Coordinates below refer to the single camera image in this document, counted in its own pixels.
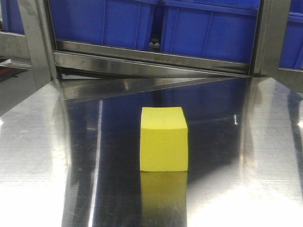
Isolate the blue plastic bin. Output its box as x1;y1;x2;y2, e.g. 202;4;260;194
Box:
0;0;24;34
160;0;258;63
49;0;159;50
280;0;303;70

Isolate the yellow foam block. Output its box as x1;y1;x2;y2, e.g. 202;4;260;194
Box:
140;107;189;172

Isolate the blue plastic bin far right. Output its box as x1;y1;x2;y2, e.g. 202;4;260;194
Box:
280;0;303;70

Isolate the stainless steel shelf rack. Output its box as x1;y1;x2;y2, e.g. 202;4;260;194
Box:
0;0;303;92

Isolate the blue plastic bin far left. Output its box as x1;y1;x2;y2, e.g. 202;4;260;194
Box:
0;0;24;34

